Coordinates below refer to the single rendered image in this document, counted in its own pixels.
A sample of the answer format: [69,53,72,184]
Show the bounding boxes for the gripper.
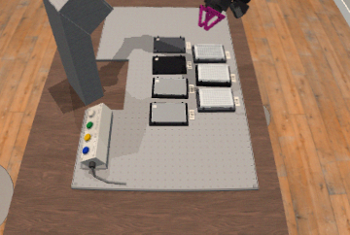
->
[198,0,227,31]

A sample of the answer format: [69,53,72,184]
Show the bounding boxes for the beige button panel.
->
[80,103,126,185]

